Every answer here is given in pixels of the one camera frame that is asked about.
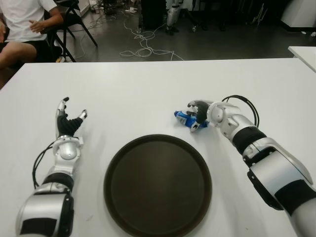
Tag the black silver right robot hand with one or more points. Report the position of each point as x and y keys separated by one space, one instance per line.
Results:
x=202 y=111

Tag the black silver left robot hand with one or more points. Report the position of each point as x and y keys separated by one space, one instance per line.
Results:
x=64 y=124

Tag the blue Oreo cookie packet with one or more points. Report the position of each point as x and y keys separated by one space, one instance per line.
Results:
x=184 y=118

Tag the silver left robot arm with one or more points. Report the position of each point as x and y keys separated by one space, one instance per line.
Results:
x=42 y=209

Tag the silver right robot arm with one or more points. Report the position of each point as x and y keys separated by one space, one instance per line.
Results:
x=276 y=172

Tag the round dark brown tray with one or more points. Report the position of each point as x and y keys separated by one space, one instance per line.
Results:
x=158 y=187

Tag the silver humanoid robot leg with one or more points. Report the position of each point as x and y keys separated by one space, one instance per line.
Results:
x=172 y=14

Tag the black folding chair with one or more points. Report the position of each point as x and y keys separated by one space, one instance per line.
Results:
x=74 y=19

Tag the black cabinet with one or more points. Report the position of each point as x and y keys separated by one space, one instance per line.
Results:
x=153 y=14

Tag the person holding phone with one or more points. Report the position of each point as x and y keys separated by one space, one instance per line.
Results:
x=1 y=33

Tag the seated person in white shirt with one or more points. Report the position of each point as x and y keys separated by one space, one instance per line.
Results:
x=22 y=19

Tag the white side table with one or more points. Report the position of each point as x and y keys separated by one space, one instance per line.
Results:
x=306 y=53

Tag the white paper scraps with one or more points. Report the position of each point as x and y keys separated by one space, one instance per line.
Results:
x=308 y=33

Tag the white machine base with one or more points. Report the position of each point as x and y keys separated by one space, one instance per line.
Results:
x=301 y=12

